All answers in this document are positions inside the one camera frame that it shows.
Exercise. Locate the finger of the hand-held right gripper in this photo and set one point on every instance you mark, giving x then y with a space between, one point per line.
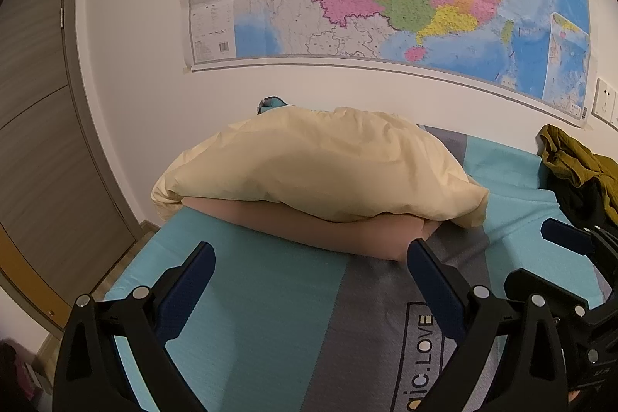
531 284
565 234

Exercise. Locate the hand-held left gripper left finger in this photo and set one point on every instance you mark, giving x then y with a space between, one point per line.
186 291

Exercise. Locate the olive green garment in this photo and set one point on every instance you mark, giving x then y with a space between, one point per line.
574 161

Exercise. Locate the wooden wardrobe door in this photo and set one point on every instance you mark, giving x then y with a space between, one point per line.
43 127

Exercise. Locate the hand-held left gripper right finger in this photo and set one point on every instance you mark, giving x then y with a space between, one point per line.
434 291

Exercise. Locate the cream jacket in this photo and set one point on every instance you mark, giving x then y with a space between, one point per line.
314 166

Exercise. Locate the dark cloth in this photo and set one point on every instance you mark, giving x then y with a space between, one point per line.
14 373

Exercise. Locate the teal and grey bedsheet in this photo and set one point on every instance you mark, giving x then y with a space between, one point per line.
270 310

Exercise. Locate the pink folded garment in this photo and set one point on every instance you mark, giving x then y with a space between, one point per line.
338 233

